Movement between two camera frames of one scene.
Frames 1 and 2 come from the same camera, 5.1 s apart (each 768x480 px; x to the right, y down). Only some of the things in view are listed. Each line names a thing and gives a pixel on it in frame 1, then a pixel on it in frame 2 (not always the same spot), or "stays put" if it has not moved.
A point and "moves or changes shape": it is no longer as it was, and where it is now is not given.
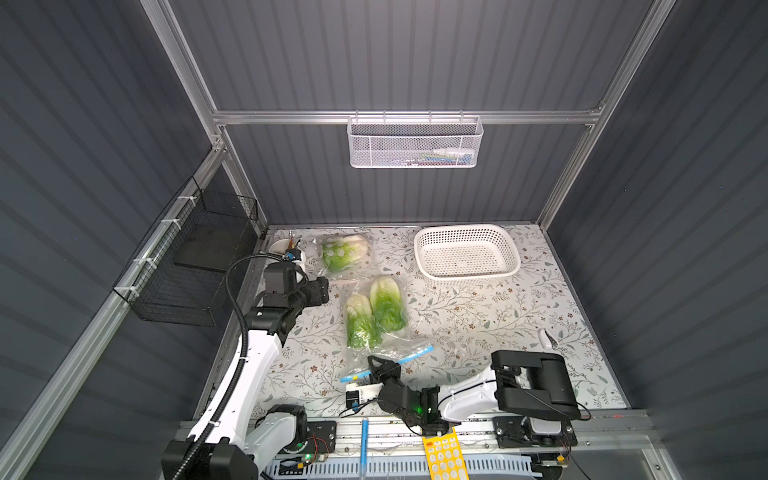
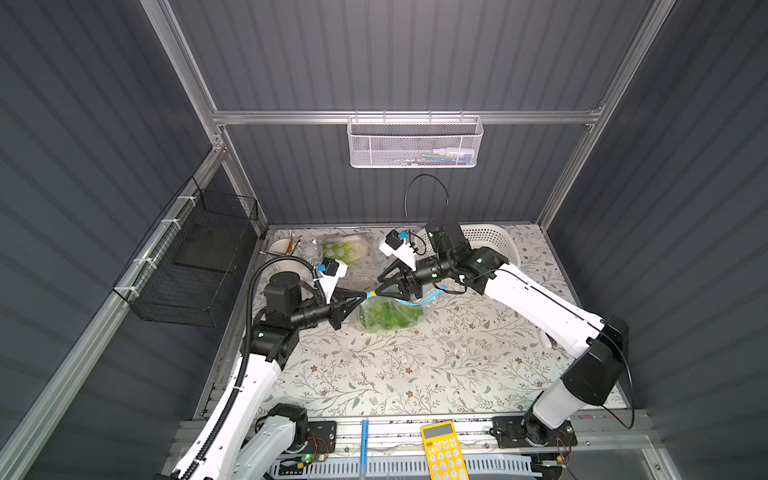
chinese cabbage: (361, 328) -> (380, 316)
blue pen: (364, 448) stays put
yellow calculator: (444, 456) stays put
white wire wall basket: (415, 142) stays put
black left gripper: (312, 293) -> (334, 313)
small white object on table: (547, 340) stays put
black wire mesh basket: (182, 276) stays put
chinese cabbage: (386, 304) moves or changes shape
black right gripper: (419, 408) -> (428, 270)
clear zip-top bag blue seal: (378, 322) moves or changes shape
